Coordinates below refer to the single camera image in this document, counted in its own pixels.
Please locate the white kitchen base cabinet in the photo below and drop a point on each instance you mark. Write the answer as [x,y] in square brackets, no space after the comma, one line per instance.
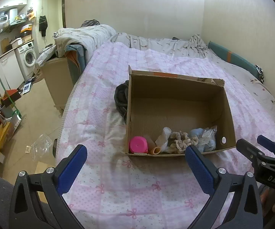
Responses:
[8,69]

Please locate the teal bed cushion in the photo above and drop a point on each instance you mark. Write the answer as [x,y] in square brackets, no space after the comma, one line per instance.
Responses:
[232,57]

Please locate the pink plastic cup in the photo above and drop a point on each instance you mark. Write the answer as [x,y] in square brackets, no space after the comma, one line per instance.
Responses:
[138,145]

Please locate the grey crumpled cloth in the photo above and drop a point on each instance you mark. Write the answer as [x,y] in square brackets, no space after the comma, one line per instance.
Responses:
[44,56]

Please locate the brown cardboard box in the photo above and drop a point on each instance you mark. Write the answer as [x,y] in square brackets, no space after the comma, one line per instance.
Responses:
[175,109]

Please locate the black patterned pouch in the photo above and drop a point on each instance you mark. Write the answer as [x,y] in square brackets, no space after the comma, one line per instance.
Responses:
[259,72]

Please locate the white washing machine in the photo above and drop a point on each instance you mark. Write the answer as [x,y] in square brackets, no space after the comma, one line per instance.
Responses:
[27,57]

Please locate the black hanging clothes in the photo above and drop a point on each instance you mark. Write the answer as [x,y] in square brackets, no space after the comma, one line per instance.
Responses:
[43,25]

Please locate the dark striped cloth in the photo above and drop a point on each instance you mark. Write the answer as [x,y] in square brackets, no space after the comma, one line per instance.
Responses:
[91,23]

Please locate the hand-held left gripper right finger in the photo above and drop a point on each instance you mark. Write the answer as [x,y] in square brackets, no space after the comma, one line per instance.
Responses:
[199,169]

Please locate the white storage box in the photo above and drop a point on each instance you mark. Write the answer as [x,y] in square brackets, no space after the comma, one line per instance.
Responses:
[17,42]

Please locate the white floral duvet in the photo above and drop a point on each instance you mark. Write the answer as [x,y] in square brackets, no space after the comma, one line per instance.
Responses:
[85,38]

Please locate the black cloth bag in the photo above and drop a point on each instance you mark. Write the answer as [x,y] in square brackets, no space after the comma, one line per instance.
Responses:
[121,97]

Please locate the white wall cabinet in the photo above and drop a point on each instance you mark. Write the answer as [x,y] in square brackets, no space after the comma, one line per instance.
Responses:
[11,2]

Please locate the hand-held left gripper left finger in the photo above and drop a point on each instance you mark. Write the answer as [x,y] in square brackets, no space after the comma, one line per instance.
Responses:
[72,167]

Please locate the printed paper sheet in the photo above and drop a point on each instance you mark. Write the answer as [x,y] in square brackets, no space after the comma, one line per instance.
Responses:
[27,87]

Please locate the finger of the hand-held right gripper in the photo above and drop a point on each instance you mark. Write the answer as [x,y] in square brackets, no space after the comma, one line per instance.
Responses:
[249,151]
[269,144]

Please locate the dark door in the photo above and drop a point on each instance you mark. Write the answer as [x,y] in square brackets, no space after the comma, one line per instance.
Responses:
[64,12]

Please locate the cardboard box on counter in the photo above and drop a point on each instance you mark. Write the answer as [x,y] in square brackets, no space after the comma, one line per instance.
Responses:
[5,44]

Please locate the clear plastic bag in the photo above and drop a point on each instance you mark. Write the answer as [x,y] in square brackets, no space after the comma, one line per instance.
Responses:
[208,134]

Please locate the orange box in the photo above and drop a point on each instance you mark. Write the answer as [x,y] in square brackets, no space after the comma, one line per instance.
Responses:
[26,28]

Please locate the beige knitted scrunchie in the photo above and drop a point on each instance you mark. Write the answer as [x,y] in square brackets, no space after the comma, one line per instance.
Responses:
[188,142]

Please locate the blue fluffy scrunchie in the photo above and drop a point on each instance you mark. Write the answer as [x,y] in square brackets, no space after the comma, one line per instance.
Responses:
[197,133]

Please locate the crumpled clear floor bag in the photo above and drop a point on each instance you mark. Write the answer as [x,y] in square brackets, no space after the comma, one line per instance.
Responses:
[42,145]

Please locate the beige silicone tube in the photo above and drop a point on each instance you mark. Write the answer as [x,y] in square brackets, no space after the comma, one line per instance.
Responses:
[156,150]

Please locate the red dustpan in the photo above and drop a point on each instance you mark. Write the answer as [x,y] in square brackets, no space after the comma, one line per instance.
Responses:
[11,96]

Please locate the beige cabinet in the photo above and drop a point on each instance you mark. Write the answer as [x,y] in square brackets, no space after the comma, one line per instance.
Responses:
[56,83]

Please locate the blue orange cloth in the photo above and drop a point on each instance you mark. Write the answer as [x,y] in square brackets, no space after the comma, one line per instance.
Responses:
[76,62]

